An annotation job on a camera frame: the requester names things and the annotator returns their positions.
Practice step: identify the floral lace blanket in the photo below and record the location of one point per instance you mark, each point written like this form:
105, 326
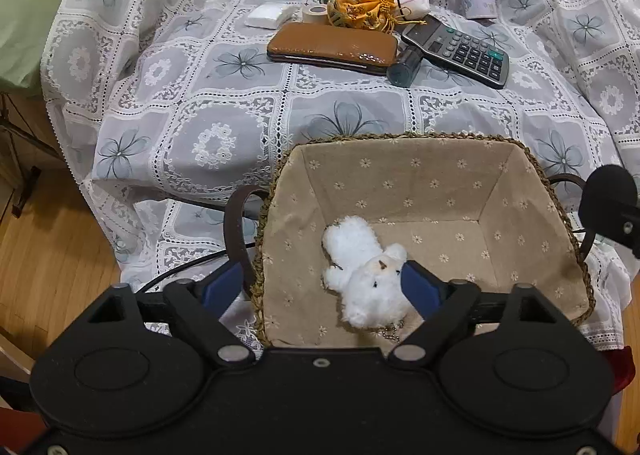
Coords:
200, 85

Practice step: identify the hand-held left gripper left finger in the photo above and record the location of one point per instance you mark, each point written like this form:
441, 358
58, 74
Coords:
223, 289

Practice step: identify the brown leather wallet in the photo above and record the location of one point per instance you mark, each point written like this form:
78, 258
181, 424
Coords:
330, 42

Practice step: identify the white plush bear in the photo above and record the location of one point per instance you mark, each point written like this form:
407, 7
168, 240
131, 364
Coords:
371, 281

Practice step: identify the small teal bottle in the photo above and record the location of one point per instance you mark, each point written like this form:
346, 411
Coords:
402, 73

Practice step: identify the beige tape roll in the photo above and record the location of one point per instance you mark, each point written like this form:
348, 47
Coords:
308, 17

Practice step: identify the red cloth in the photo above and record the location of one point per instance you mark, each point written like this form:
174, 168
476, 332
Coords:
620, 371

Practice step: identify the woven basket with fabric liner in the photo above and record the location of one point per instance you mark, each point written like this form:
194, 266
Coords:
440, 195

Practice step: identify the green pillow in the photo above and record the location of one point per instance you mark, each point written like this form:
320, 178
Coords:
30, 10

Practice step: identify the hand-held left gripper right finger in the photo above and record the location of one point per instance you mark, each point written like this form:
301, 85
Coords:
419, 291

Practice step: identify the grey calculator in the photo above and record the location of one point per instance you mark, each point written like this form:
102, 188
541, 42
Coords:
460, 53

